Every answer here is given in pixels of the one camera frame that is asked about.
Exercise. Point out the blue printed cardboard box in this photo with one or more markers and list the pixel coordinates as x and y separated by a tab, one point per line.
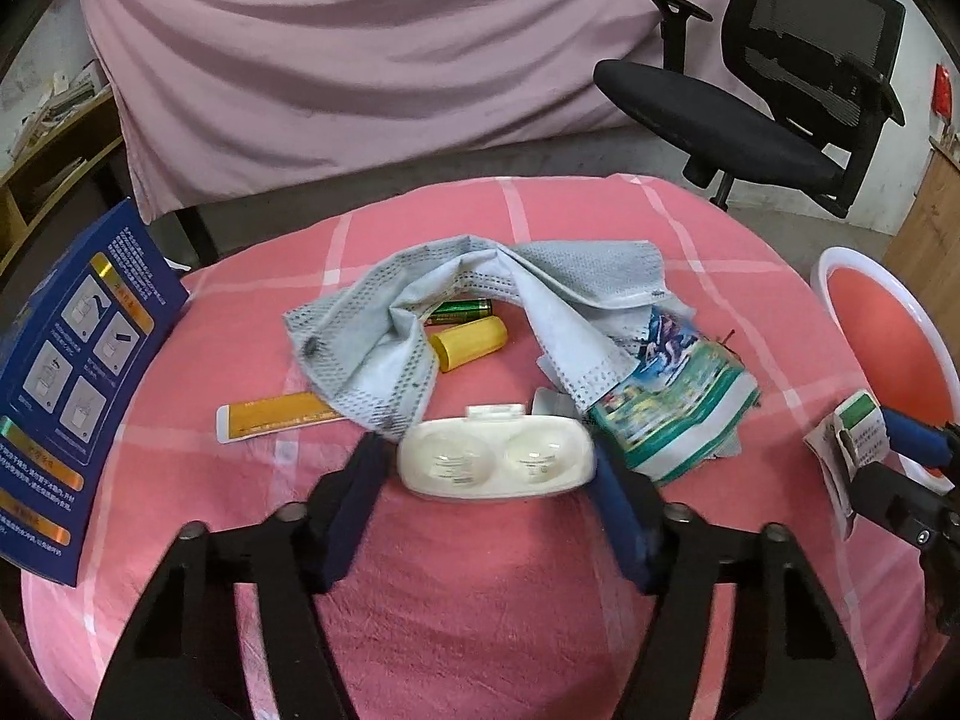
67	360

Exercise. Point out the yellow cylinder cap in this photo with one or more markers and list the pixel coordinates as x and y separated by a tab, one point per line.
469	343

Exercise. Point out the red wall poster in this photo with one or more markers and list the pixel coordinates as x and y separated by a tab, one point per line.
943	90

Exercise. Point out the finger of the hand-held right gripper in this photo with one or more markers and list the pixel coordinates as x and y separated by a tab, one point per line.
900	506
915	439

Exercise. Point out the white rimmed red bowl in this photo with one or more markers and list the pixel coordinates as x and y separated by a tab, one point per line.
844	256

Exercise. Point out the pink curtain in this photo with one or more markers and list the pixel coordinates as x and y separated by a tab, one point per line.
375	52

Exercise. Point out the grey face mask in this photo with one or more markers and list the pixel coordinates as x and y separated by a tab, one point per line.
375	330

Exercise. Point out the green battery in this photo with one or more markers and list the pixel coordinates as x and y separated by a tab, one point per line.
461	310

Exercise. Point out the silver foil piece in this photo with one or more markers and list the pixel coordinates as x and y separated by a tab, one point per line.
551	401

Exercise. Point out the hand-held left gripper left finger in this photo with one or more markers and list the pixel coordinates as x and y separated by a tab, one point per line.
356	499

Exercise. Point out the yellow white sachet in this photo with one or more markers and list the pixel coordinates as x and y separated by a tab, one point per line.
270	416

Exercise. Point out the pink checked tablecloth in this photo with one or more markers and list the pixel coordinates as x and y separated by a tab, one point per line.
465	615

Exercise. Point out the stack of papers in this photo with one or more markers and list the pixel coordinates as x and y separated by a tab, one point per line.
52	101

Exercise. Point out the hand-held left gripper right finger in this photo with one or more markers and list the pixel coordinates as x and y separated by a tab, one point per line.
622	506

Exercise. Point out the green printed snack wrapper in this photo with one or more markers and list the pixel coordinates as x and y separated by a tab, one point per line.
667	420

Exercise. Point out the black office chair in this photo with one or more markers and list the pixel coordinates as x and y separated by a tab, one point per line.
712	105

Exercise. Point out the small green white packet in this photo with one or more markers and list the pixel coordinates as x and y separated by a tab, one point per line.
851	435

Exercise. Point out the wooden shelf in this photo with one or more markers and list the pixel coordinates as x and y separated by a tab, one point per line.
37	187

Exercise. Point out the white contact lens case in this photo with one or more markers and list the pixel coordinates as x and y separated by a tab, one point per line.
495	465

